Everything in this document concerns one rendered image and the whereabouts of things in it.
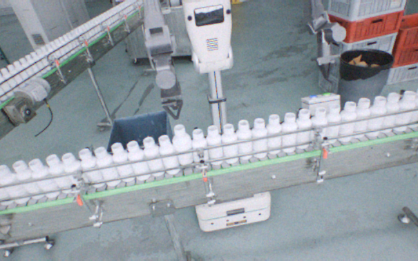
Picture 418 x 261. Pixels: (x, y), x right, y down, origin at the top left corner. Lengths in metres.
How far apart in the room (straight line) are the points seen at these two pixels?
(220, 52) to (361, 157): 0.83
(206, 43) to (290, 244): 1.41
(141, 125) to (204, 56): 0.55
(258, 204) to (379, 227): 0.84
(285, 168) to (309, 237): 1.01
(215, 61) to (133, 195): 0.81
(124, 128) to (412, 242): 1.95
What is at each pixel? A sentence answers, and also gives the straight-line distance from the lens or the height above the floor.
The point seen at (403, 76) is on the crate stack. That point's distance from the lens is 4.07.
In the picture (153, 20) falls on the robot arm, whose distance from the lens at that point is 0.84.
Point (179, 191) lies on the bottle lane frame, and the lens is 1.12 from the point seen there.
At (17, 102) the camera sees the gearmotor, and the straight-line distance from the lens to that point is 2.19.
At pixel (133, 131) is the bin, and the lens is 1.69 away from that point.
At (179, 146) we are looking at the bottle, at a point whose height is 1.14.
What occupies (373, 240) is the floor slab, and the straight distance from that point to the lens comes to 2.20.
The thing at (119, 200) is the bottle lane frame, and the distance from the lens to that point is 1.16.
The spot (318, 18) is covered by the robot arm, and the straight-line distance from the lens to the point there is 1.24.
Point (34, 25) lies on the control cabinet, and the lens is 6.85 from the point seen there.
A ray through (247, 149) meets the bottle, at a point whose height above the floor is 1.06.
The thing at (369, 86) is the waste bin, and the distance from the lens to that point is 2.91.
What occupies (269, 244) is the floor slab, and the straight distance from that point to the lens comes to 2.04.
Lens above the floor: 1.75
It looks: 36 degrees down
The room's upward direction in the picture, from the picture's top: 9 degrees counter-clockwise
